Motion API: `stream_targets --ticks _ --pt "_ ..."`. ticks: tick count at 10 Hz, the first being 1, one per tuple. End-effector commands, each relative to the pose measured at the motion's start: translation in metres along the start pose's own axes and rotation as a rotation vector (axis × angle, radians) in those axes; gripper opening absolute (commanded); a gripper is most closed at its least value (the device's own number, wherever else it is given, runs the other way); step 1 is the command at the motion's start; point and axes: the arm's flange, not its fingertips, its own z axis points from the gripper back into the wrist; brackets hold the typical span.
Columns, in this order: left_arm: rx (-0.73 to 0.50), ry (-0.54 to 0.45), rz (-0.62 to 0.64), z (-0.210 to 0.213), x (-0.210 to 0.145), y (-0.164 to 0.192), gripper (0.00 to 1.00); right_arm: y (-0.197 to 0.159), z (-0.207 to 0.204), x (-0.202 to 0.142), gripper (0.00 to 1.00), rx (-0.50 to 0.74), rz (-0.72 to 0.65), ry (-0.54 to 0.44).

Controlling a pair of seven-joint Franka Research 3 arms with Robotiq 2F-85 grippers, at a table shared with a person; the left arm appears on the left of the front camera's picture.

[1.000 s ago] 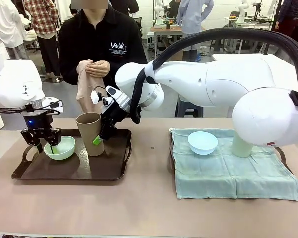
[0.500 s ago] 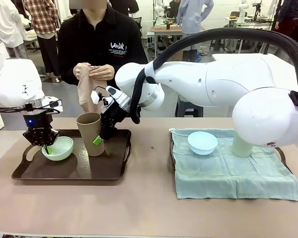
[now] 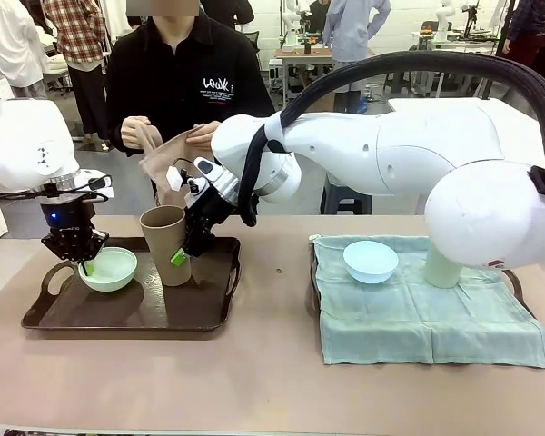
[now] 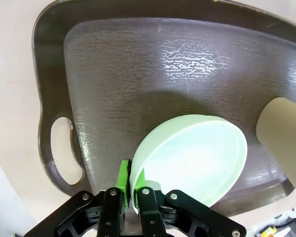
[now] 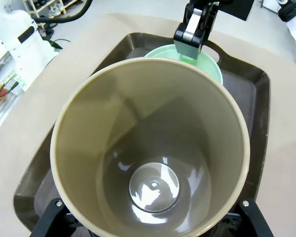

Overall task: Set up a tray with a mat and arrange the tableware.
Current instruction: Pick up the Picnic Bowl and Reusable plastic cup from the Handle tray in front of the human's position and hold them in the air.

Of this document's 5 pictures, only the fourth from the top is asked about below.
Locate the pale green bowl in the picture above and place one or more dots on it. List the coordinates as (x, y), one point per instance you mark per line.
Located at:
(187, 160)

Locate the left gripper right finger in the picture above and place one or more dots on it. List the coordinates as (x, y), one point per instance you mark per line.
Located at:
(150, 212)

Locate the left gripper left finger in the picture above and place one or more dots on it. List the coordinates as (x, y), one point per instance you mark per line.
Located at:
(111, 212)

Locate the dark brown plastic tray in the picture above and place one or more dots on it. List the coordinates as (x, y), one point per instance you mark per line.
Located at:
(138, 74)

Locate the tall brown cup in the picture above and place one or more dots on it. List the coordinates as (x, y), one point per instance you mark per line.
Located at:
(281, 128)

